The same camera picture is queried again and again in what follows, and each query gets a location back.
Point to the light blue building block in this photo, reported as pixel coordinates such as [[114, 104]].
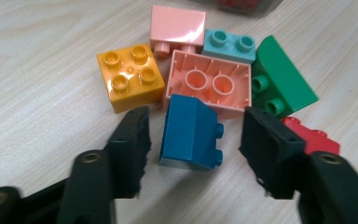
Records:
[[227, 49]]

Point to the green building block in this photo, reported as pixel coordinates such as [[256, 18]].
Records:
[[286, 81]]

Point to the pale pink building block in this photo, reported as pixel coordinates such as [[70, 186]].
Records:
[[177, 26]]

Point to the dark blue building block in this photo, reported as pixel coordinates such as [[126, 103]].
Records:
[[186, 133]]

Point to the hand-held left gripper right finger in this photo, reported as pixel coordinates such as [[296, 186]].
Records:
[[273, 155]]

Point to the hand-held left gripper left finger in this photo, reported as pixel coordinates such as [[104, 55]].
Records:
[[129, 155]]

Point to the transparent grey storage box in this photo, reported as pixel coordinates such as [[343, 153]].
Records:
[[261, 6]]

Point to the orange building block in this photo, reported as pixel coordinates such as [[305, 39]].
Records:
[[130, 81]]

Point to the salmon building block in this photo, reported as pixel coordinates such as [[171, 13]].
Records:
[[208, 84]]

